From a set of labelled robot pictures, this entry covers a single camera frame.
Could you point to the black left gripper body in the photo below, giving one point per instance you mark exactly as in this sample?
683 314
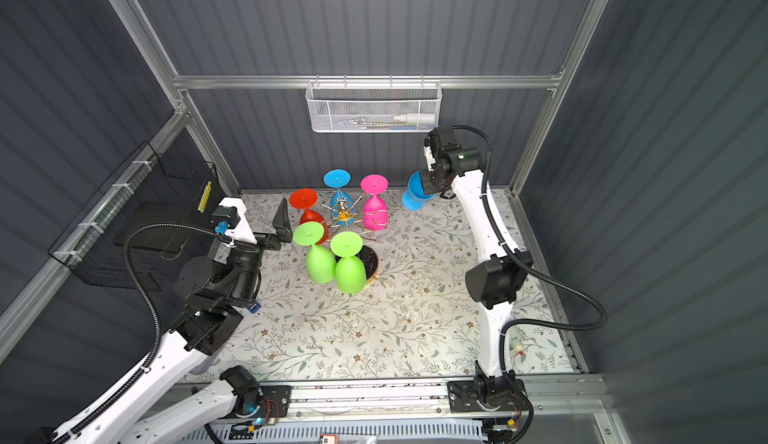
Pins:
243 265

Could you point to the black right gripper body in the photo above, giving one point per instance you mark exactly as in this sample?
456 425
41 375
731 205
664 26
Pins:
430 184

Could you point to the blue wine glass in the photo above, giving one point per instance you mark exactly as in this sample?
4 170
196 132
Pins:
414 196
337 179

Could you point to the green wine glass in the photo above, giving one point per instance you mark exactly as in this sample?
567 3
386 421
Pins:
320 261
350 273

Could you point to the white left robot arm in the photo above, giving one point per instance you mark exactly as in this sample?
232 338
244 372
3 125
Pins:
218 292

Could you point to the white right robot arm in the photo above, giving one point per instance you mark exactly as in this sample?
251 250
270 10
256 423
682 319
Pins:
493 284

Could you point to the red wine glass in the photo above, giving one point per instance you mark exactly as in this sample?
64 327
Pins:
305 199

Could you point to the blue wine glass on rack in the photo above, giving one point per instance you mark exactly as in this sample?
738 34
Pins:
337 179

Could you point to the gold wine glass rack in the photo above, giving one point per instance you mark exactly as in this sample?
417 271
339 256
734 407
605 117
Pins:
344 217

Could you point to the pink wine glass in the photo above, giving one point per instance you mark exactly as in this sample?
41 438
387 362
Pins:
375 210

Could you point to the white marker in basket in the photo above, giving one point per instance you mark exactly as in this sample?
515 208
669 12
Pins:
416 119

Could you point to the white mesh basket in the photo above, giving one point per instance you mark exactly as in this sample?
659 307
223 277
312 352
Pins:
347 109

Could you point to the small white scale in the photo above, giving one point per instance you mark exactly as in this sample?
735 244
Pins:
514 340

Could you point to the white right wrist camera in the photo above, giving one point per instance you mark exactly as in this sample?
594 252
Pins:
430 160

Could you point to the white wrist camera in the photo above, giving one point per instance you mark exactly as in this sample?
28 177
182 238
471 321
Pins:
430 160
228 219

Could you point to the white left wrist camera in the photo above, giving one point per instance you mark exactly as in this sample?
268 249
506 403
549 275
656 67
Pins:
228 219

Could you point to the black wire basket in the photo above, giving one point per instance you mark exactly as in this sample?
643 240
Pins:
159 188

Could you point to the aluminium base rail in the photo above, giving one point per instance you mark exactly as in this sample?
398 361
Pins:
559 408

